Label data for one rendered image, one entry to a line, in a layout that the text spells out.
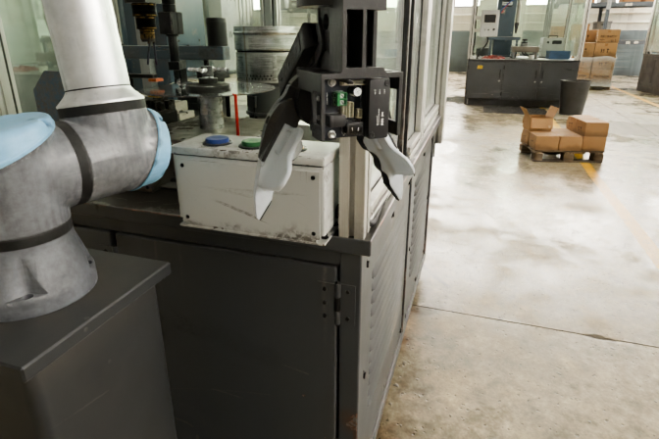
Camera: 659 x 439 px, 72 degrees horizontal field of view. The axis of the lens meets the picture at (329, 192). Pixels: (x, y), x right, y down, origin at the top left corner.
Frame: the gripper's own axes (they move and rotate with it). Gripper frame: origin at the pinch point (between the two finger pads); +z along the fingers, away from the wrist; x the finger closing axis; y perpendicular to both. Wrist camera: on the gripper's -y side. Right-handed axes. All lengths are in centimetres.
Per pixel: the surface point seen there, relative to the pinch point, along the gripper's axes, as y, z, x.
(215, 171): -35.6, 5.3, -6.9
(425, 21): -80, -21, 60
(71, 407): -12.7, 26.7, -29.1
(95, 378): -15.8, 25.8, -26.6
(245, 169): -31.9, 4.3, -2.4
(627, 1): -832, -98, 1121
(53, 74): -84, -8, -36
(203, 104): -77, 0, -4
